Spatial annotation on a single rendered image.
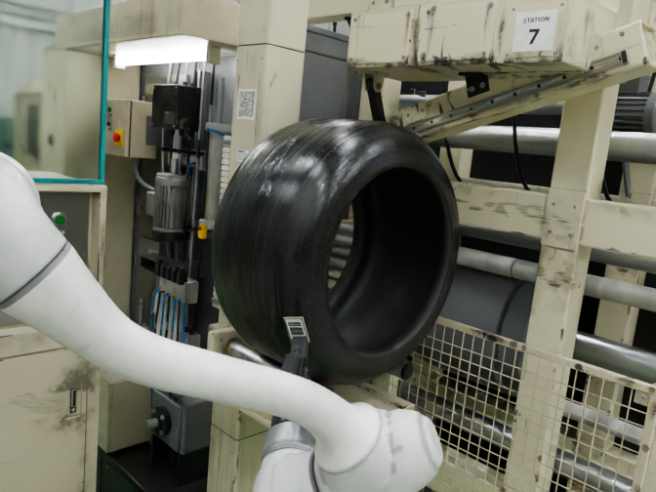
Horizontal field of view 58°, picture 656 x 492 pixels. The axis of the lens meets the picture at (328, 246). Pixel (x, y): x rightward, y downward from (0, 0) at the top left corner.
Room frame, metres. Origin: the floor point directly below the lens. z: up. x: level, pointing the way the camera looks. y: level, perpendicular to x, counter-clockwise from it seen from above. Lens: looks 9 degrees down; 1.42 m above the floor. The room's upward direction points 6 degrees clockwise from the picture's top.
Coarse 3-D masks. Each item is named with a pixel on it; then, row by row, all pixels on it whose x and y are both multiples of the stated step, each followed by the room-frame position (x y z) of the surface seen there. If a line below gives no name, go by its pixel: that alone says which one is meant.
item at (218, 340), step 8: (224, 328) 1.43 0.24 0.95; (232, 328) 1.44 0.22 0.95; (208, 336) 1.40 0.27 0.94; (216, 336) 1.39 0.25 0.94; (224, 336) 1.41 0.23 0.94; (232, 336) 1.43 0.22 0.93; (208, 344) 1.40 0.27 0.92; (216, 344) 1.39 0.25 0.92; (224, 344) 1.41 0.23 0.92; (224, 352) 1.41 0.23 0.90
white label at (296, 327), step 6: (288, 318) 1.10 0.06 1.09; (294, 318) 1.09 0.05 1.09; (300, 318) 1.09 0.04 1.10; (288, 324) 1.10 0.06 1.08; (294, 324) 1.10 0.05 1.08; (300, 324) 1.10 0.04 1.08; (288, 330) 1.11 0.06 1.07; (294, 330) 1.10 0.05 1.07; (300, 330) 1.10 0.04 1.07; (306, 330) 1.10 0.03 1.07; (294, 336) 1.11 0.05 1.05; (300, 336) 1.11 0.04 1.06
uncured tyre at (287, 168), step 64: (320, 128) 1.27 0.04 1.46; (384, 128) 1.27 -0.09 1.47; (256, 192) 1.19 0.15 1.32; (320, 192) 1.12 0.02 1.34; (384, 192) 1.62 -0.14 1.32; (448, 192) 1.40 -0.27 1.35; (256, 256) 1.13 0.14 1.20; (320, 256) 1.11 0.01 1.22; (384, 256) 1.64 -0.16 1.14; (448, 256) 1.42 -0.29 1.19; (256, 320) 1.16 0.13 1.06; (320, 320) 1.12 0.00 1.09; (384, 320) 1.52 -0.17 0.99
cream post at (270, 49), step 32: (256, 0) 1.53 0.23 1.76; (288, 0) 1.53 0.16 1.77; (256, 32) 1.52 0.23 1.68; (288, 32) 1.53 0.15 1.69; (256, 64) 1.51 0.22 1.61; (288, 64) 1.54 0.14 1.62; (288, 96) 1.54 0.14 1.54; (256, 128) 1.50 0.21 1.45; (224, 320) 1.55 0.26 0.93; (224, 416) 1.53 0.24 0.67; (224, 448) 1.52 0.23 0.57; (256, 448) 1.54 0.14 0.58; (224, 480) 1.52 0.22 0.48
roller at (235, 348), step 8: (232, 344) 1.41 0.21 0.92; (240, 344) 1.41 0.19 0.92; (232, 352) 1.39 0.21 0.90; (240, 352) 1.37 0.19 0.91; (248, 352) 1.36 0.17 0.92; (256, 352) 1.36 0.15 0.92; (248, 360) 1.35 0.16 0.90; (256, 360) 1.33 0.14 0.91; (264, 360) 1.32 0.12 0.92; (272, 360) 1.31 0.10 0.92; (280, 368) 1.28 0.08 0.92; (320, 384) 1.20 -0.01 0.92
